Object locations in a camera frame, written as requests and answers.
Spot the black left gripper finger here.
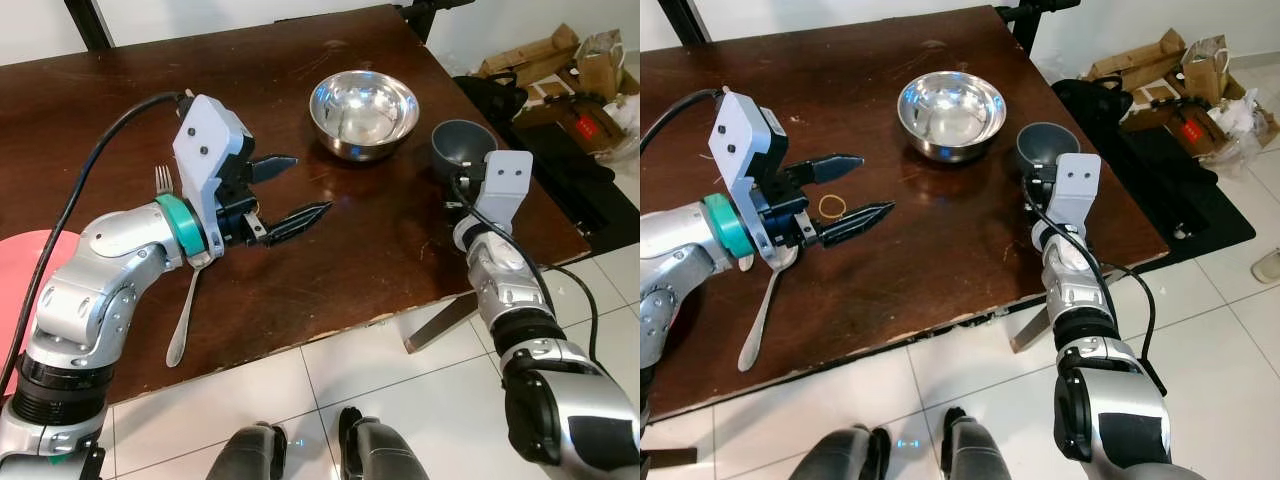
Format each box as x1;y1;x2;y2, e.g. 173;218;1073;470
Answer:
795;153;866;187
248;154;299;184
262;202;333;248
818;200;897;251

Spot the grey robot left leg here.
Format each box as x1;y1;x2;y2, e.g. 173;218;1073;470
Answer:
205;422;289;480
790;424;891;480

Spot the white plastic bag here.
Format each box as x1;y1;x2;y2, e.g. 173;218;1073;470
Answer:
1208;90;1276;146
600;95;641;151

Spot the grey robot leg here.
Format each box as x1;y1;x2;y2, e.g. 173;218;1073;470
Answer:
205;422;289;480
938;406;1013;480
790;424;891;480
337;406;431;480

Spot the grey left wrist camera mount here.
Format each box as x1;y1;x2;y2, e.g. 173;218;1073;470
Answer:
172;94;253;263
708;90;791;269

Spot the pink plate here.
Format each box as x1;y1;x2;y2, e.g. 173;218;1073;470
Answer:
0;230;81;396

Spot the grey robot right leg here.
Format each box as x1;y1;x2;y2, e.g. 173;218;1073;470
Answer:
938;406;1013;480
337;406;431;480

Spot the brown paper bag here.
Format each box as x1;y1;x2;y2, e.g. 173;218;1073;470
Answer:
575;30;626;101
1182;35;1233;106

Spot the black floor mat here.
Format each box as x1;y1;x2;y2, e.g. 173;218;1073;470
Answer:
1052;78;1257;248

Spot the silver metal spoon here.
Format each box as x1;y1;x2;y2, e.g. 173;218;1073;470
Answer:
737;245;801;373
165;250;216;369

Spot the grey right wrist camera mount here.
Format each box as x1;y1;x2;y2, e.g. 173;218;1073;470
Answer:
1048;152;1103;239
468;150;535;236

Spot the dark brown wooden table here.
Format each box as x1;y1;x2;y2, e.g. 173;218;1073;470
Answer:
640;4;1171;421
0;4;593;406

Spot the shiny steel bowl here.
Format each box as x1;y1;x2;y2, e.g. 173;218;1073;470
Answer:
897;70;1008;164
308;70;421;163

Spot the black metal bar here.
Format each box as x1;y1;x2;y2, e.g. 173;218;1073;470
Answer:
65;0;114;51
657;0;713;46

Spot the black metal stand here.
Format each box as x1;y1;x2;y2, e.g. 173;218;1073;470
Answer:
395;0;476;46
992;0;1081;56

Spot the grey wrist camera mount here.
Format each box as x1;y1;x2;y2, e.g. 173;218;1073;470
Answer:
1048;152;1103;239
708;90;791;269
468;150;535;236
172;94;253;263

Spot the dark grey cup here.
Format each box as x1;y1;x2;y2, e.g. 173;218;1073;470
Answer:
1016;121;1081;183
431;119;499;187

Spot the brown cardboard box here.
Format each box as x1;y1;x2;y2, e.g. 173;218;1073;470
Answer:
1085;28;1188;83
478;24;583;83

